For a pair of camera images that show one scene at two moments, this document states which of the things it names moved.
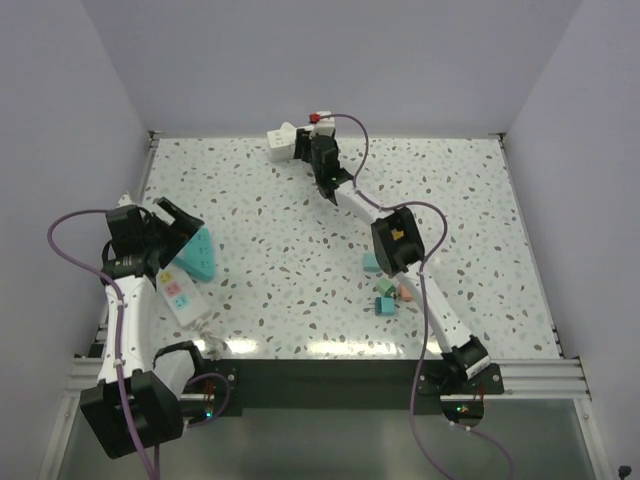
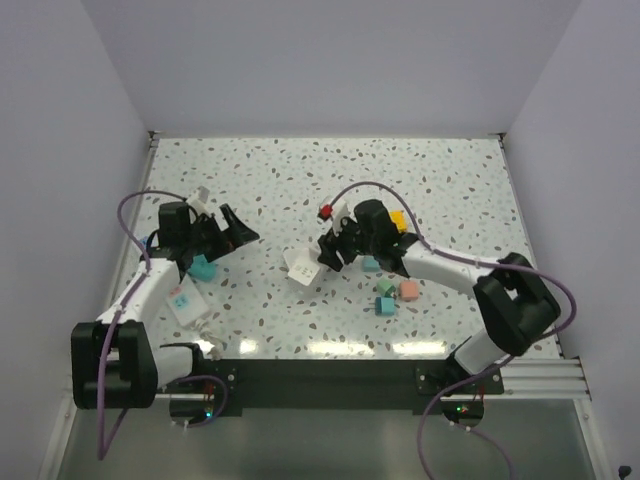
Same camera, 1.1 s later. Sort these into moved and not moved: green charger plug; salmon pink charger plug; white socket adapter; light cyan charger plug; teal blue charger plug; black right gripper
Moved: white socket adapter; black right gripper
Not moved: light cyan charger plug; salmon pink charger plug; teal blue charger plug; green charger plug
